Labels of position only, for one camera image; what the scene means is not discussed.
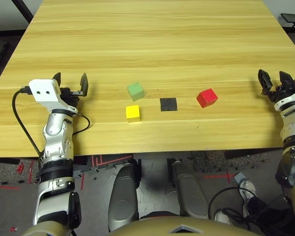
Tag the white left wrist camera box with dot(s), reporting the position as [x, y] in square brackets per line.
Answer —
[43, 89]

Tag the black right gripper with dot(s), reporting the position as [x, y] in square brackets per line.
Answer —
[280, 90]

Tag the black mat with red lines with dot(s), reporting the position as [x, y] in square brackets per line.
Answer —
[108, 159]

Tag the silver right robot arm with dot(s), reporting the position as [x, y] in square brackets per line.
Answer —
[292, 127]

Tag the black diagonal metal leg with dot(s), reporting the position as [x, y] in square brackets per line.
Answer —
[23, 11]

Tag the yellow wooden block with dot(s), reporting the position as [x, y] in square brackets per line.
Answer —
[132, 113]

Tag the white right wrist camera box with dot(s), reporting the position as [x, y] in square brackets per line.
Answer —
[286, 102]

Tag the small grey floor box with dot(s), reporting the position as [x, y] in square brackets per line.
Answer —
[240, 177]

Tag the gold robot torso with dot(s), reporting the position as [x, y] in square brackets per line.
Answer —
[150, 228]

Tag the dark speckled floor mat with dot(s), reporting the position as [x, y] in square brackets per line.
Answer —
[211, 159]

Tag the black folding stand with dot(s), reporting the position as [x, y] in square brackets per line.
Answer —
[292, 17]

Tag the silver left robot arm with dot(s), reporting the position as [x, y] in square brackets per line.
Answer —
[56, 137]

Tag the silver left robot thigh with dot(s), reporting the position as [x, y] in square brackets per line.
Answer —
[123, 196]

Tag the black trouser leg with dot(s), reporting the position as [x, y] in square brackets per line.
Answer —
[265, 218]

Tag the green wooden block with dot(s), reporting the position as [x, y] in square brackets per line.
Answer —
[136, 91]

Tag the black square pad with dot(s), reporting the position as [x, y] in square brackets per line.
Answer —
[168, 104]

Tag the white sneaker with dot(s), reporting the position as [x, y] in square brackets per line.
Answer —
[247, 190]
[222, 216]

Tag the red wooden block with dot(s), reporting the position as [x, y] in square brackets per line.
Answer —
[207, 97]

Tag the silver robot thigh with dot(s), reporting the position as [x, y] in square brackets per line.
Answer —
[190, 191]
[123, 196]

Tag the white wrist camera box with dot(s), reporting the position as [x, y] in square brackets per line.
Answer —
[286, 102]
[43, 89]

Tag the silver right robot thigh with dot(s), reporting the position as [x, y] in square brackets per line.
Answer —
[190, 191]

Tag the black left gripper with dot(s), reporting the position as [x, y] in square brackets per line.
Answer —
[70, 98]

